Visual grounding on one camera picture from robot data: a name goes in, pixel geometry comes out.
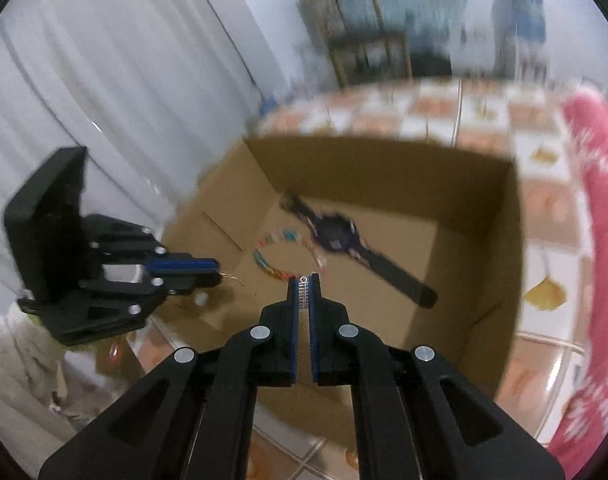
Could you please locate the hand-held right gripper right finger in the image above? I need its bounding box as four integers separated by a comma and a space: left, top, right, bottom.
309, 274, 564, 480

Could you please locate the multicolour bead bracelet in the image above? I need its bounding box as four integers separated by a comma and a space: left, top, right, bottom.
251, 227, 329, 281

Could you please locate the white water dispenser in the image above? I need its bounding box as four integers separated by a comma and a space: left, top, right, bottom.
491, 30, 539, 81

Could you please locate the small silver clip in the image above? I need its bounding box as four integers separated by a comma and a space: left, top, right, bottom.
299, 274, 321, 311

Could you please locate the pink strap smart watch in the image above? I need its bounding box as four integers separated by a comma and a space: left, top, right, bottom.
279, 192, 439, 310

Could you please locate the pink patterned blanket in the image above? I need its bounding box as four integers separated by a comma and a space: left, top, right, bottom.
548, 87, 608, 476

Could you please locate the brown cardboard box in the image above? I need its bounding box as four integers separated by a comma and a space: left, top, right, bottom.
91, 135, 527, 448

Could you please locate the white curtain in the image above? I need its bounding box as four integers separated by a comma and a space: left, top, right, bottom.
0, 0, 279, 321

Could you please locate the leaf patterned tablecloth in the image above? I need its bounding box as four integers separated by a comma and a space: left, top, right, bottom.
94, 77, 604, 480

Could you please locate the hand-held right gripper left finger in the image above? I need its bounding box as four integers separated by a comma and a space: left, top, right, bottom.
38, 275, 302, 480

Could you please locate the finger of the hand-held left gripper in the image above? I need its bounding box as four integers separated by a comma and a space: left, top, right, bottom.
81, 214, 221, 273
19, 270, 221, 347

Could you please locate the thin gold chain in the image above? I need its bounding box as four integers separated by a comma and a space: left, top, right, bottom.
216, 271, 257, 297

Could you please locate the wooden chair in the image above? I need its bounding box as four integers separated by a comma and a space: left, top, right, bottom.
304, 0, 415, 88

